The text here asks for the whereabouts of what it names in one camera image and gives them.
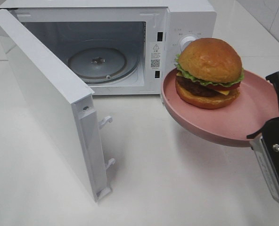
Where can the pink round plate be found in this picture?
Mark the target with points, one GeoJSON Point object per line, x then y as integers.
{"type": "Point", "coordinates": [229, 125]}

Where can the toy hamburger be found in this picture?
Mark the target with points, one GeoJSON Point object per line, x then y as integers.
{"type": "Point", "coordinates": [209, 73]}

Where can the white microwave door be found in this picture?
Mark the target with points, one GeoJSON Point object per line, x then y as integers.
{"type": "Point", "coordinates": [61, 102]}

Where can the upper white power knob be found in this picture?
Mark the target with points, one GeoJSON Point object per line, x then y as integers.
{"type": "Point", "coordinates": [186, 40]}

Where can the white microwave oven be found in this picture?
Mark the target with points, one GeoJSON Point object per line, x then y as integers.
{"type": "Point", "coordinates": [147, 32]}

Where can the glass microwave turntable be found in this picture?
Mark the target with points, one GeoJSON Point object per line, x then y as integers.
{"type": "Point", "coordinates": [97, 63]}

